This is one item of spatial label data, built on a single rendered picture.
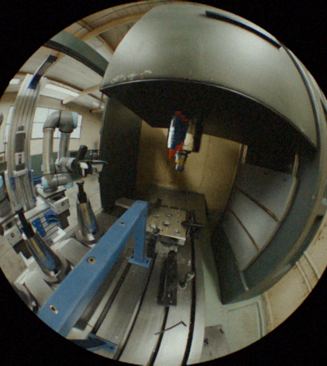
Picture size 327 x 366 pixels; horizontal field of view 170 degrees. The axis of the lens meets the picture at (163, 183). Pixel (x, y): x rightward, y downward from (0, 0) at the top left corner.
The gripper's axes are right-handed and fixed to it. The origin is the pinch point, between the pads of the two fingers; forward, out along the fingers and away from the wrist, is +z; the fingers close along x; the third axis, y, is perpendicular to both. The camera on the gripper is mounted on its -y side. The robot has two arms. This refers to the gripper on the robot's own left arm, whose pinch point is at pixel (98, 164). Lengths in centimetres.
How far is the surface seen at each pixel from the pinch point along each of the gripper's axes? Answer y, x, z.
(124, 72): -25.5, 23.1, 23.8
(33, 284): 8, 46, 21
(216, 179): 18, -108, 96
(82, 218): 3.3, 31.0, 23.1
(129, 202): 8.4, 13.3, 24.0
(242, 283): 43, 21, 83
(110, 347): 39, 57, 30
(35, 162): 38, -90, -421
